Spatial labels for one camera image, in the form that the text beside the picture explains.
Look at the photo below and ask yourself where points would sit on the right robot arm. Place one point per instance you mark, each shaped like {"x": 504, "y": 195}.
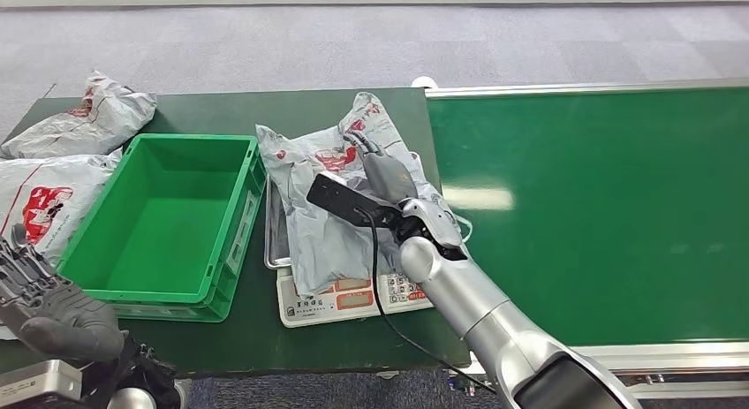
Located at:
{"x": 468, "y": 301}

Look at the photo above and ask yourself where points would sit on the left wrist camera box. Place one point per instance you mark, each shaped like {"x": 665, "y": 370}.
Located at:
{"x": 35, "y": 386}

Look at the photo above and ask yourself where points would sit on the grey courier bag, red lines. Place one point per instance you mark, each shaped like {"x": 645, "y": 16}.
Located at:
{"x": 99, "y": 116}

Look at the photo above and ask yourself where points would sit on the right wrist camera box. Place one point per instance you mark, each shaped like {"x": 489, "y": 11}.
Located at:
{"x": 342, "y": 198}

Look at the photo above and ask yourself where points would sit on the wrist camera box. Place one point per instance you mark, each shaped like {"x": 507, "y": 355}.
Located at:
{"x": 35, "y": 386}
{"x": 342, "y": 198}

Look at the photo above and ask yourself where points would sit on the steel weighing tray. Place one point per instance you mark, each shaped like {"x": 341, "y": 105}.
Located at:
{"x": 275, "y": 242}

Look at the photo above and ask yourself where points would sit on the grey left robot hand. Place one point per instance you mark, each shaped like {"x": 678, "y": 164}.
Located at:
{"x": 64, "y": 318}

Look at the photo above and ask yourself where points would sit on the green plastic basket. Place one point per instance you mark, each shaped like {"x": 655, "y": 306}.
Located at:
{"x": 164, "y": 231}

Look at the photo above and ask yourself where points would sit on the grey courier bag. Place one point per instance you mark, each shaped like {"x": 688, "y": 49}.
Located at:
{"x": 99, "y": 116}
{"x": 327, "y": 242}
{"x": 64, "y": 178}

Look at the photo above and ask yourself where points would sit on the white electronic weighing scale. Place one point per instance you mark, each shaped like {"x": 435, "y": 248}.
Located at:
{"x": 316, "y": 307}

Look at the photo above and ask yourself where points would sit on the thin white plastic strip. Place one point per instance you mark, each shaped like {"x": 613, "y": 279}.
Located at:
{"x": 468, "y": 229}

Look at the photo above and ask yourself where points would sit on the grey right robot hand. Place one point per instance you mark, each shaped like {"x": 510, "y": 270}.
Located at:
{"x": 389, "y": 178}

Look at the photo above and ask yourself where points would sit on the grey courier bag, large red logo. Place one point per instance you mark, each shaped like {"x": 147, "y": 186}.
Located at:
{"x": 64, "y": 178}

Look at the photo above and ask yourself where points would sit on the green conveyor belt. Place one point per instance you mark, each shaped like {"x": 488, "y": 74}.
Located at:
{"x": 585, "y": 219}

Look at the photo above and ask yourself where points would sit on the white conveyor end roller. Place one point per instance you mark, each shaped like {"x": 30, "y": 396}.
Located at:
{"x": 423, "y": 82}

